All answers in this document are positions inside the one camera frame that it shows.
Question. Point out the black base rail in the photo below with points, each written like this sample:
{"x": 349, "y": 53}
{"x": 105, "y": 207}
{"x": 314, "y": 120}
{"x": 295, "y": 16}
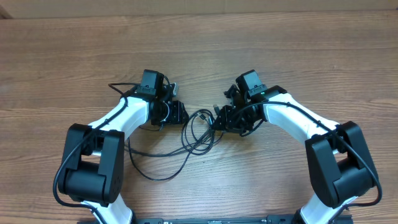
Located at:
{"x": 211, "y": 220}

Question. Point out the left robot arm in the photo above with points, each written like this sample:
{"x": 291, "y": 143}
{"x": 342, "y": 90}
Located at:
{"x": 91, "y": 172}

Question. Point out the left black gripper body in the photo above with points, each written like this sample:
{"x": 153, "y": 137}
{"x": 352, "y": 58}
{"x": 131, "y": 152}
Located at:
{"x": 171, "y": 114}

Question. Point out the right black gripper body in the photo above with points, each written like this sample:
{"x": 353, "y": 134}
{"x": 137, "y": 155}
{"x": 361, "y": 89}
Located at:
{"x": 222, "y": 118}

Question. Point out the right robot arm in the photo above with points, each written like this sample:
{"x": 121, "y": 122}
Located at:
{"x": 341, "y": 169}

